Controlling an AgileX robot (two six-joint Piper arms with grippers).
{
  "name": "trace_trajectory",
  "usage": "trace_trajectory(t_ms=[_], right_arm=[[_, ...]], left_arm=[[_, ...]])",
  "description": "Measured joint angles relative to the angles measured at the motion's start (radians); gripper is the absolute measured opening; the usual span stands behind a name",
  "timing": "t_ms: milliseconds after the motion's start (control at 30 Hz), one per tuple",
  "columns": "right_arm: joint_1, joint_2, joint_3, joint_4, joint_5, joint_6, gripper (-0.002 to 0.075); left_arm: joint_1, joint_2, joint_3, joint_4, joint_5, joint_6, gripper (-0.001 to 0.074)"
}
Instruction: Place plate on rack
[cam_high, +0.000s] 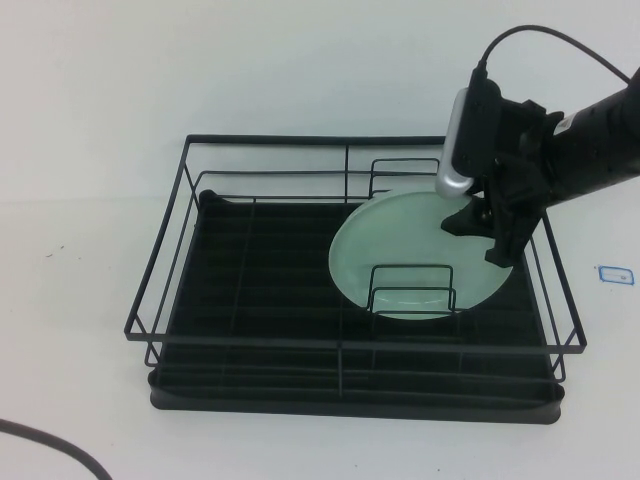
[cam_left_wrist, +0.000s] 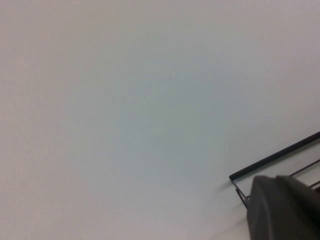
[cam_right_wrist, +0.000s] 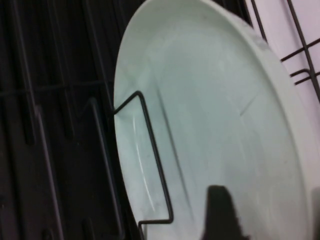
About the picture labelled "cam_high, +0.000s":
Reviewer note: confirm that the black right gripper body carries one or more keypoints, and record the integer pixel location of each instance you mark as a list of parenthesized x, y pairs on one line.
[(520, 165)]

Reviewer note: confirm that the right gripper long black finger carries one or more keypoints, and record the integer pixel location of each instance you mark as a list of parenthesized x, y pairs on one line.
[(510, 245)]

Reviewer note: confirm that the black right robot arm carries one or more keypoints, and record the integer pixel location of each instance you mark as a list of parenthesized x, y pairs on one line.
[(595, 145)]

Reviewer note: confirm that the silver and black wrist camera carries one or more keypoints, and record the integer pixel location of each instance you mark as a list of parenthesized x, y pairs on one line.
[(452, 150)]

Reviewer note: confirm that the blue outlined table label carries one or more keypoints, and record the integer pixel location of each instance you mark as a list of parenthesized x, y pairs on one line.
[(615, 275)]

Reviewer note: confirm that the pale green round plate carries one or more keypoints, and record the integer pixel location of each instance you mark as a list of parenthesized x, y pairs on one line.
[(400, 235)]

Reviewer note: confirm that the black plastic drip tray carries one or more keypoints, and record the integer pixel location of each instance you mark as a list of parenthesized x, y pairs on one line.
[(300, 411)]

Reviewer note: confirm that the right gripper short black finger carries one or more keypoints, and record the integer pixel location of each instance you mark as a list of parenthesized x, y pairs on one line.
[(467, 220)]

